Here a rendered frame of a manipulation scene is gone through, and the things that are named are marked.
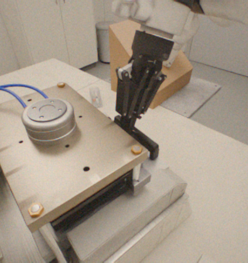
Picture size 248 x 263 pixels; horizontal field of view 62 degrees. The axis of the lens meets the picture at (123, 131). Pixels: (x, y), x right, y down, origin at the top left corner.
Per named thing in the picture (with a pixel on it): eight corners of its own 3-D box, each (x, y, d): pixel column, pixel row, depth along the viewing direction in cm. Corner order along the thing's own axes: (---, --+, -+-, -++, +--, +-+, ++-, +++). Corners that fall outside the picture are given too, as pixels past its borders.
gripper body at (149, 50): (155, 34, 33) (138, 89, 37) (184, 43, 38) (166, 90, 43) (126, 24, 37) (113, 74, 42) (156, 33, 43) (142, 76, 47)
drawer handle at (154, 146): (152, 161, 47) (153, 148, 44) (113, 127, 56) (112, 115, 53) (158, 157, 48) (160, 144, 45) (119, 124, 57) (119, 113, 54)
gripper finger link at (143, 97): (140, 62, 42) (145, 63, 43) (126, 111, 47) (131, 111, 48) (154, 69, 40) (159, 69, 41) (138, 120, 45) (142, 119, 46)
